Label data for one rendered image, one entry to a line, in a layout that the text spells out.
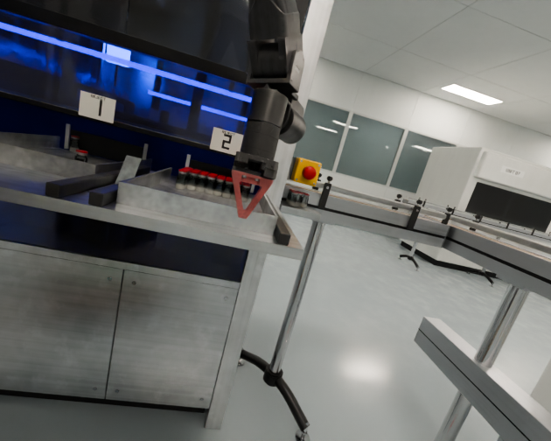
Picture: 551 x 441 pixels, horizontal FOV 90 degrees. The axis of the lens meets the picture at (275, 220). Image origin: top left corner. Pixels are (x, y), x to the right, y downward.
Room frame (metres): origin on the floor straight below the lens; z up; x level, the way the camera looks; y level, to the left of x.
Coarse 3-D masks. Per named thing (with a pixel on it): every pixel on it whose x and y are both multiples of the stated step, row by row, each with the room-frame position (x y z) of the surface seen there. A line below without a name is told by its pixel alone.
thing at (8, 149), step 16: (0, 144) 0.47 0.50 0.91; (16, 144) 0.63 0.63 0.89; (32, 144) 0.68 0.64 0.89; (48, 144) 0.74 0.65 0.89; (0, 160) 0.47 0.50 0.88; (16, 160) 0.48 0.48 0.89; (32, 160) 0.48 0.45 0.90; (48, 160) 0.49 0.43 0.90; (64, 160) 0.49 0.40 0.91; (96, 160) 0.74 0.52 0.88; (112, 160) 0.81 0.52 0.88; (144, 160) 0.77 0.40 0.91; (64, 176) 0.49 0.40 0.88; (80, 176) 0.50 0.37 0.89
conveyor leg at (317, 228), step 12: (312, 228) 1.02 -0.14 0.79; (312, 240) 1.01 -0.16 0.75; (312, 252) 1.01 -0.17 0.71; (300, 264) 1.02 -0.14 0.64; (312, 264) 1.02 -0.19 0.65; (300, 276) 1.01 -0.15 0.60; (300, 288) 1.01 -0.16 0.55; (300, 300) 1.01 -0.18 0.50; (288, 312) 1.01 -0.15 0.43; (288, 324) 1.01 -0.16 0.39; (288, 336) 1.01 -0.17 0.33; (276, 348) 1.02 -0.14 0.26; (276, 360) 1.01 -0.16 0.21; (276, 372) 1.01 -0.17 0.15
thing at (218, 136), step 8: (216, 128) 0.79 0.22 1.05; (216, 136) 0.79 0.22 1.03; (224, 136) 0.79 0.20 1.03; (232, 136) 0.80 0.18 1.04; (240, 136) 0.80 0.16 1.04; (216, 144) 0.79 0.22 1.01; (224, 144) 0.79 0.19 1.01; (232, 144) 0.80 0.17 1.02; (240, 144) 0.80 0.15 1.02; (232, 152) 0.80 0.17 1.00
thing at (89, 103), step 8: (80, 96) 0.73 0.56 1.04; (88, 96) 0.73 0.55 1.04; (96, 96) 0.73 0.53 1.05; (80, 104) 0.73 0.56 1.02; (88, 104) 0.73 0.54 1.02; (96, 104) 0.73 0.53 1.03; (104, 104) 0.74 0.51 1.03; (112, 104) 0.74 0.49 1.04; (80, 112) 0.73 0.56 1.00; (88, 112) 0.73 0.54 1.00; (96, 112) 0.73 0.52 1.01; (104, 112) 0.74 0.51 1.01; (112, 112) 0.74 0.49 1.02; (104, 120) 0.74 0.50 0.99; (112, 120) 0.74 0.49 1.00
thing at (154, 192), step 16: (144, 176) 0.53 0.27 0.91; (160, 176) 0.64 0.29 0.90; (128, 192) 0.42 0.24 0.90; (144, 192) 0.43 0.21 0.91; (160, 192) 0.43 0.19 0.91; (176, 192) 0.60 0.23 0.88; (192, 192) 0.65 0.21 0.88; (144, 208) 0.43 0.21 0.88; (160, 208) 0.43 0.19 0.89; (176, 208) 0.44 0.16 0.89; (192, 208) 0.44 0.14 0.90; (208, 208) 0.44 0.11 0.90; (224, 208) 0.45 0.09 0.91; (256, 208) 0.66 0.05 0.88; (272, 208) 0.53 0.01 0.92; (224, 224) 0.45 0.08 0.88; (240, 224) 0.46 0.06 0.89; (256, 224) 0.46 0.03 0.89; (272, 224) 0.47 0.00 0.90
